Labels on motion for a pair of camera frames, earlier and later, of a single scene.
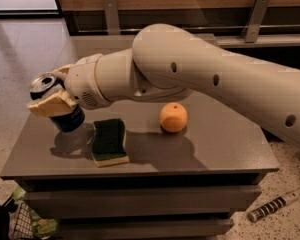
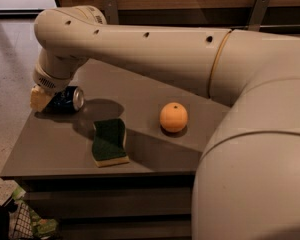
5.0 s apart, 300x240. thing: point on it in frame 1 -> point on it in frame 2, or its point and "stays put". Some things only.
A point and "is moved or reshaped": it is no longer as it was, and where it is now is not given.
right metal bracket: (256, 18) stays put
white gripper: (82, 82) -> (51, 83)
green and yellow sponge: (108, 143) stays put
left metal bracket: (112, 15) stays put
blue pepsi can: (46, 84) is moved or reshaped
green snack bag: (41, 227) stays put
